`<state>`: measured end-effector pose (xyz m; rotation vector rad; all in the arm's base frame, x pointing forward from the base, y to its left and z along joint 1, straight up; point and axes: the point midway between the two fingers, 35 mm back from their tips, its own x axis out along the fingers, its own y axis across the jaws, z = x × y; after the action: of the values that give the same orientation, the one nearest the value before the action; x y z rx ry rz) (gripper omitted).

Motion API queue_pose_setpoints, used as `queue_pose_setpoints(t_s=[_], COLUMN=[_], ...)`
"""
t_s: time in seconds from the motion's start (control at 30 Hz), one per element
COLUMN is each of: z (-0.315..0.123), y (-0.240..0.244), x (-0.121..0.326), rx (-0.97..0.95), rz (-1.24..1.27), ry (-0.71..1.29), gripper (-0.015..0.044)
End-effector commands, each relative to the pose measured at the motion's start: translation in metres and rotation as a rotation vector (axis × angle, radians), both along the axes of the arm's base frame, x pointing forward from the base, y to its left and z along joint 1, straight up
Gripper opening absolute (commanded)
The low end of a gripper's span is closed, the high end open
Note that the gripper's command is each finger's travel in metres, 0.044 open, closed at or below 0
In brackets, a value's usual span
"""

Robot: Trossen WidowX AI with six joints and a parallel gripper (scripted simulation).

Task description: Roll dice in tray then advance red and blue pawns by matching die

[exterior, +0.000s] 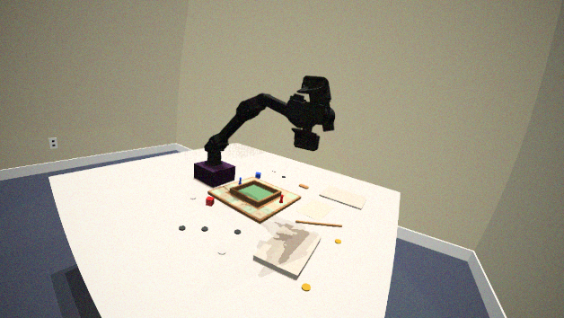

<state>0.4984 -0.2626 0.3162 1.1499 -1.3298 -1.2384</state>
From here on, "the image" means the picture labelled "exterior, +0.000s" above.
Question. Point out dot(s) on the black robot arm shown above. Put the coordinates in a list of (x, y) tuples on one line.
[(250, 108)]

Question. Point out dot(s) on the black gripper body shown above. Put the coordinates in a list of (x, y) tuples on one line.
[(314, 113)]

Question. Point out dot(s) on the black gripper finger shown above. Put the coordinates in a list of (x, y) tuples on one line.
[(311, 88), (304, 136)]

